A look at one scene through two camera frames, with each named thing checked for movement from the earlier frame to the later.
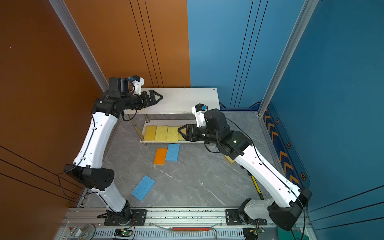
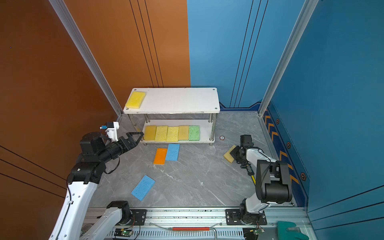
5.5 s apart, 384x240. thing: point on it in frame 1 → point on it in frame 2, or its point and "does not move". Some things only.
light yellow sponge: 172,135 does not move
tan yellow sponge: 231,161 does not move
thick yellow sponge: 150,132 does not move
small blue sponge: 172,152 does not move
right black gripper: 192,130 → 234,151
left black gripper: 151,101 → 132,143
